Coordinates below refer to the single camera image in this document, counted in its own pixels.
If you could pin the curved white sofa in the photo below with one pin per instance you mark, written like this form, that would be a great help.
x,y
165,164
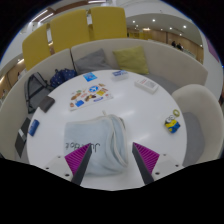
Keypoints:
x,y
173,65

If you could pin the small white blue box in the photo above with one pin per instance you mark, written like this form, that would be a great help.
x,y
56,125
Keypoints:
x,y
120,74

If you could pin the black laptop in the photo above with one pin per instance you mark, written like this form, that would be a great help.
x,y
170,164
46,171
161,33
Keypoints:
x,y
20,143

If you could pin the grey backpack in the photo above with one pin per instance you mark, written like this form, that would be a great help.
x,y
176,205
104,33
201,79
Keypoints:
x,y
35,90

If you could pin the colourful sticker sheet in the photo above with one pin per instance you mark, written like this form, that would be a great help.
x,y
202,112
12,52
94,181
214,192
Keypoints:
x,y
90,96

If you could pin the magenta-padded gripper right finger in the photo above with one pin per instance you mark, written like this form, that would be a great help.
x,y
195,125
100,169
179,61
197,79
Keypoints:
x,y
146,159

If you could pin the grey cushion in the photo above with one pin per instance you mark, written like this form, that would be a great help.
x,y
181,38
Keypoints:
x,y
91,61

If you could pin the blue card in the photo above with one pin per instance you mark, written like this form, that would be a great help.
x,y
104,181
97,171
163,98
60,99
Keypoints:
x,y
90,77

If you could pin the yellow cartoon figure toy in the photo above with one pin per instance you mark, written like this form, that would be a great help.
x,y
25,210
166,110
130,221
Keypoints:
x,y
172,124

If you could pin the blue rectangular box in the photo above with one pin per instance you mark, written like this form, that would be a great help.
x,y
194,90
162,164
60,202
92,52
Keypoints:
x,y
33,127

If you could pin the dark brown wallet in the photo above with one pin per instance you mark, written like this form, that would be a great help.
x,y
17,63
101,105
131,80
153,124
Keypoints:
x,y
46,103

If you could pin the light blue towel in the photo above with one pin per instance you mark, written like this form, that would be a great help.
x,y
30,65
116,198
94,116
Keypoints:
x,y
100,133

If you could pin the yellow upholstered panel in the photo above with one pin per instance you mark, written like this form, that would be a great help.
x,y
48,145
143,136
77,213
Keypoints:
x,y
69,31
35,46
108,23

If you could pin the white chair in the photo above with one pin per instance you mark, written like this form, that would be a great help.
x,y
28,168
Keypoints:
x,y
203,103

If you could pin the ceiling lights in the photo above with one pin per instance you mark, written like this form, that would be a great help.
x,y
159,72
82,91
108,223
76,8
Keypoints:
x,y
40,15

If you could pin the white flat box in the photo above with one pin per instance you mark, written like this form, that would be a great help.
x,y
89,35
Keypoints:
x,y
146,85

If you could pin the navy blue dotted bag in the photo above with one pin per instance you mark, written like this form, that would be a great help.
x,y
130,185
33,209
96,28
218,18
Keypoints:
x,y
63,77

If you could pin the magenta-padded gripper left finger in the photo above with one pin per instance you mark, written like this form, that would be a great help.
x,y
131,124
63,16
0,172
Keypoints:
x,y
78,160

